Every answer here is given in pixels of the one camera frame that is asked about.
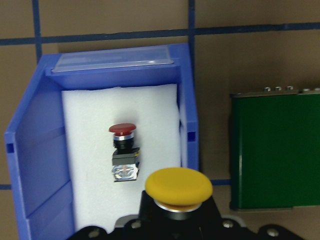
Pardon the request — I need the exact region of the red push button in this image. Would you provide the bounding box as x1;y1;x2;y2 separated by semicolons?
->
108;123;140;183

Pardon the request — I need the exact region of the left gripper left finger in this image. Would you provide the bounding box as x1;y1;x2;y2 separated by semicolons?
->
138;190;160;225

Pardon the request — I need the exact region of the yellow push button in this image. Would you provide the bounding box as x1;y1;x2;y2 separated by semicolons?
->
145;167;213;221

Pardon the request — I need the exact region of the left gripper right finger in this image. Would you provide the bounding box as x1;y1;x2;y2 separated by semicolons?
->
200;196;221;223

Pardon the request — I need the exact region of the white foam pad left bin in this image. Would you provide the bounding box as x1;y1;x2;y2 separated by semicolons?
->
62;84;181;232

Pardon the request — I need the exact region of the green conveyor belt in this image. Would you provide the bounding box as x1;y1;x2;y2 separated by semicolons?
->
230;86;320;210

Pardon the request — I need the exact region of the far blue storage bin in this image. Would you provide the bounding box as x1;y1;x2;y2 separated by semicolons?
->
4;43;199;240

